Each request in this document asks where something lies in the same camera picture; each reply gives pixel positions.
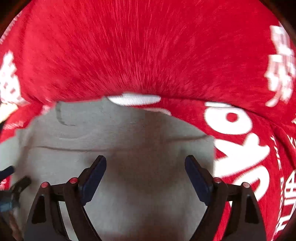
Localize grey knit sweater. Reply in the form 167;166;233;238
1;99;214;240

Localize white cloth item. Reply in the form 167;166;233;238
0;103;18;123

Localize red quilt with white print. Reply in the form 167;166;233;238
0;92;296;241

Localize red pillow with white characters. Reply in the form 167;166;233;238
1;1;295;123

